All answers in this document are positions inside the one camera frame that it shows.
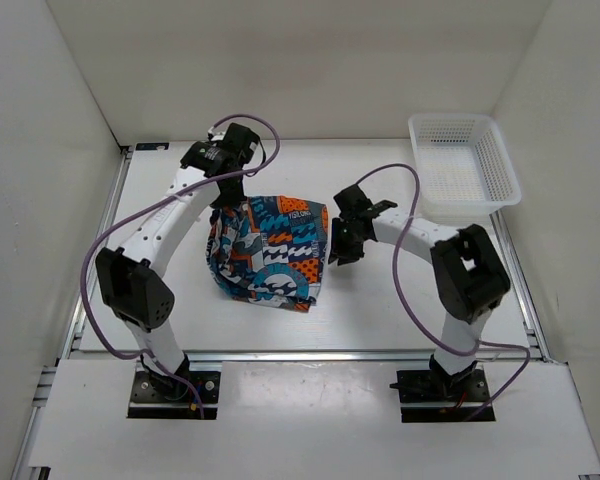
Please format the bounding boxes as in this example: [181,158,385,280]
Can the colourful patterned shorts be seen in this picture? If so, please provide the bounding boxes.
[206,195,329,313]

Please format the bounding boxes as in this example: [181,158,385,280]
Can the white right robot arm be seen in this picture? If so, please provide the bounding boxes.
[328,208,511,400]

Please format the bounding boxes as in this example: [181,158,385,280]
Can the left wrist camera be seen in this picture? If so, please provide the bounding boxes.
[204,123,261,176]

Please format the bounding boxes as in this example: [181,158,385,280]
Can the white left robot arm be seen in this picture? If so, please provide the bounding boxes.
[95,134,261,400]

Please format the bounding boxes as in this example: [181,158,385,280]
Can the small dark blue label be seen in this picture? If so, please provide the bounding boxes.
[134,142,170,151]

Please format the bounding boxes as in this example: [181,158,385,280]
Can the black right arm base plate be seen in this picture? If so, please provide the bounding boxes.
[390,369,496,423]

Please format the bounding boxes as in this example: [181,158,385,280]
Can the aluminium frame rail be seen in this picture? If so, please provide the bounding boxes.
[9,144,600,480]

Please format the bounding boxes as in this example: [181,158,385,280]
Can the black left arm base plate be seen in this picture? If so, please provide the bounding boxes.
[127,368,221,420]

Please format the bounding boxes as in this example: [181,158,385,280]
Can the white plastic mesh basket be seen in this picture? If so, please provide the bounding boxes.
[408,113,522,223]

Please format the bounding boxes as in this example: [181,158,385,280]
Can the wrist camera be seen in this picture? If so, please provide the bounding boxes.
[334,184,397,220]
[204,123,261,176]

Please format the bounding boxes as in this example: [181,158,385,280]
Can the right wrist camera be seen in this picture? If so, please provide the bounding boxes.
[334,184,397,220]

